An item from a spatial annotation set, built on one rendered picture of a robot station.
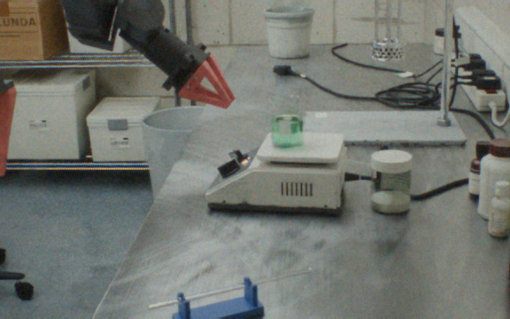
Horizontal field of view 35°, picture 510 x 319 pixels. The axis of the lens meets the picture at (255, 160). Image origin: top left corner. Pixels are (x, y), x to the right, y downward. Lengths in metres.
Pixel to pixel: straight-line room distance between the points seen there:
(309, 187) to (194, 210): 0.18
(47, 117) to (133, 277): 2.47
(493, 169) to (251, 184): 0.34
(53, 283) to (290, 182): 1.67
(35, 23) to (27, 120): 0.41
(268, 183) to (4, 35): 2.36
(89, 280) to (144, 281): 1.72
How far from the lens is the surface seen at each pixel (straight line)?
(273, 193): 1.19
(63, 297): 2.66
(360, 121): 1.62
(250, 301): 0.94
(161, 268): 1.06
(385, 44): 1.53
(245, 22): 3.62
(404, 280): 1.02
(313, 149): 1.20
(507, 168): 1.17
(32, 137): 3.53
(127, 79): 3.76
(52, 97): 3.44
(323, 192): 1.18
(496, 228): 1.15
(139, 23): 1.21
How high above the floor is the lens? 1.21
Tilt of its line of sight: 19 degrees down
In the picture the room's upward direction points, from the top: 2 degrees counter-clockwise
